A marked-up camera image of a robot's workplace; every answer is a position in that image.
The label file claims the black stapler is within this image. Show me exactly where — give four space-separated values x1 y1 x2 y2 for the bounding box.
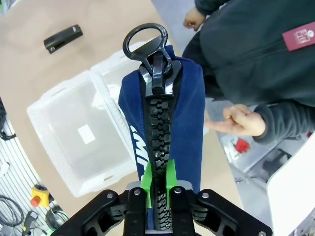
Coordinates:
43 24 84 54

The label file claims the coiled black cable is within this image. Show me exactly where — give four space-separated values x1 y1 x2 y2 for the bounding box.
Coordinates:
46 206 70 230

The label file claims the white basket with label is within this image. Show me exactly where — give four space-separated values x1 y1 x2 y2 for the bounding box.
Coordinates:
26 70 139 197

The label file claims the white square label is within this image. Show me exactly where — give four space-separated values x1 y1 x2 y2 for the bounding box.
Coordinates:
77 124 95 145

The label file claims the person's right hand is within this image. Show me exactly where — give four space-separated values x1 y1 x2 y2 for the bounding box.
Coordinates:
183 6 208 32

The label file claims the person's right forearm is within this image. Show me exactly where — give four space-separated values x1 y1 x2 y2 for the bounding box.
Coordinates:
194 0 229 16

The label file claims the person in dark fleece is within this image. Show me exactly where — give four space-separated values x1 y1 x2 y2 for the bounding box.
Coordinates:
182 0 315 109

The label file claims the white side table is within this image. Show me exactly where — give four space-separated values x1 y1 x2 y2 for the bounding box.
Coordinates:
267 132 315 236

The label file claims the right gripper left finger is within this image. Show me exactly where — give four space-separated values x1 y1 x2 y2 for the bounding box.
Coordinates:
50 162 155 236

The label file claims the person's left forearm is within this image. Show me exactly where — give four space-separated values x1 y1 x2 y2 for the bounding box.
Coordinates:
252 99 315 146

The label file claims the grey handheld controller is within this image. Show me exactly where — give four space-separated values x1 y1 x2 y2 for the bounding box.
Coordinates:
22 210 39 235

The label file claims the person's left hand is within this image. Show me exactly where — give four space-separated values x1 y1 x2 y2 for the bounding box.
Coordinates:
204 103 267 137

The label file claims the clear bin with red contents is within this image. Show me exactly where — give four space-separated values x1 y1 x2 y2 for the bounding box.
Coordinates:
220 134 266 163

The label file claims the maroon hanging tag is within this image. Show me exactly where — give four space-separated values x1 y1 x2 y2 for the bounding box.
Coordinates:
282 21 315 52

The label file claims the navy zipper pouch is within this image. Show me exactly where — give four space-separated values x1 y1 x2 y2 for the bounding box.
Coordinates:
117 22 206 234

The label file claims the yellow emergency stop button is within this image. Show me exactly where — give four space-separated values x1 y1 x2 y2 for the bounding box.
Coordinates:
30 184 51 207

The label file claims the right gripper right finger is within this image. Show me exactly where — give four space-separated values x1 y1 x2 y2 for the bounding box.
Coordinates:
166 159 273 236

